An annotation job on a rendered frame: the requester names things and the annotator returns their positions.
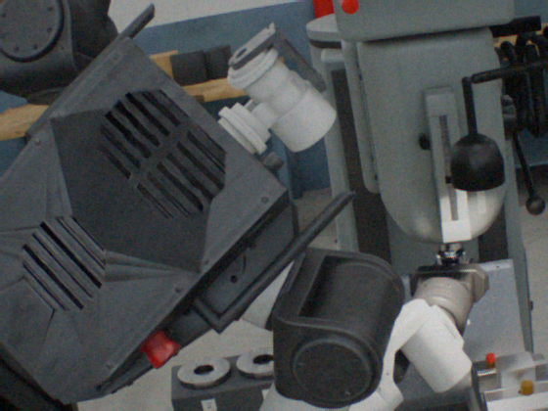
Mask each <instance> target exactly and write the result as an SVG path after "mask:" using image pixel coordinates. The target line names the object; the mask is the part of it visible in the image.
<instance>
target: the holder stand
mask: <svg viewBox="0 0 548 411"><path fill-rule="evenodd" d="M170 381H171V404H172V408H173V411H259V410H260V407H261V405H262V403H263V401H264V399H265V397H266V395H267V393H268V392H269V390H270V388H271V386H272V383H273V381H274V370H273V346H264V347H259V348H256V349H252V350H250V351H248V352H246V353H244V354H240V355H235V356H230V357H225V358H217V357H215V356H210V357H203V358H199V359H196V360H193V361H191V362H189V363H187V364H185V365H175V366H172V367H171V380H170Z"/></svg>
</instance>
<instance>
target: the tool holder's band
mask: <svg viewBox="0 0 548 411"><path fill-rule="evenodd" d="M465 258H466V251H465V250H464V249H462V248H461V249H459V250H458V251H457V253H455V254H445V253H444V252H443V251H438V252H437V253H436V260H437V261H438V262H440V263H444V264H453V263H457V262H460V261H462V260H464V259H465Z"/></svg>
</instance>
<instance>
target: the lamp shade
mask: <svg viewBox="0 0 548 411"><path fill-rule="evenodd" d="M449 165H450V174H451V184H452V187H453V188H454V189H456V190H459V191H463V192H481V191H487V190H491V189H494V188H497V187H499V186H500V185H502V184H503V183H504V182H505V181H506V176H505V165H504V158H503V156H502V154H501V151H500V149H499V147H498V145H497V143H496V141H495V140H493V139H491V138H490V137H488V136H486V135H484V134H478V135H477V136H474V137H471V136H469V135H466V136H463V137H462V139H460V140H459V141H458V142H457V143H454V144H453V146H452V150H451V159H450V163H449Z"/></svg>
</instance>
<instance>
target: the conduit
mask: <svg viewBox="0 0 548 411"><path fill-rule="evenodd" d="M516 35H518V36H517V38H516V40H515V47H514V45H513V44H512V43H511V42H509V41H503V42H502V43H501V44H500V47H499V48H500V49H501V50H502V51H503V54H504V59H508V61H509V63H510V66H513V65H517V64H520V63H523V62H524V58H526V62H531V61H534V60H537V59H544V58H545V59H546V58H548V50H546V49H544V48H542V47H540V46H537V45H536V46H537V49H536V48H535V44H534V45H533V44H527V42H528V41H529V38H530V36H529V33H525V32H524V33H519V34H513V35H502V36H497V37H492V38H499V37H504V36H516ZM537 35H538V36H540V37H542V38H545V39H547V40H548V24H547V25H546V26H545V28H544V29H543V31H542V34H537ZM526 44H527V45H526ZM528 75H529V80H530V85H531V88H530V89H531V94H532V95H531V96H532V102H533V112H534V116H533V113H532V110H531V108H530V104H529V97H528V96H529V94H528V93H529V92H528V85H527V81H526V75H525V73H522V74H519V75H516V74H515V75H513V76H509V77H506V78H505V77H504V86H505V87H504V88H505V91H506V92H505V93H506V94H505V95H508V96H509V97H511V98H512V99H513V102H514V105H515V109H516V114H517V123H518V127H519V131H522V130H524V129H525V128H526V127H527V129H528V131H529V133H530V134H531V135H532V136H533V137H535V138H537V139H538V138H542V137H543V136H544V135H545V134H546V129H547V130H548V109H547V103H546V99H545V96H544V80H543V79H544V69H540V70H537V71H535V70H533V71H530V72H529V73H528ZM514 86H515V87H514ZM516 93H517V94H516ZM516 95H517V97H518V98H517V97H516ZM517 99H518V103H519V108H517Z"/></svg>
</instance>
